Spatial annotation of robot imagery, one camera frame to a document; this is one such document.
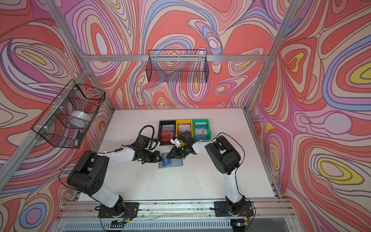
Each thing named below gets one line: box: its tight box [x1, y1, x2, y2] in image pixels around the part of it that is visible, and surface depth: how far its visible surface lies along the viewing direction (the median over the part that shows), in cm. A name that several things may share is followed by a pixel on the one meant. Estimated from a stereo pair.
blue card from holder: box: [161, 153, 171, 168], surface depth 92 cm
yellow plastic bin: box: [175, 119, 194, 138], surface depth 104 cm
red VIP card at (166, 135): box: [161, 130, 174, 142], surface depth 103 cm
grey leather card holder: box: [158, 152, 184, 169], surface depth 91 cm
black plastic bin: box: [157, 119, 177, 146], surface depth 104 cm
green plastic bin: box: [192, 118, 212, 141], surface depth 104 cm
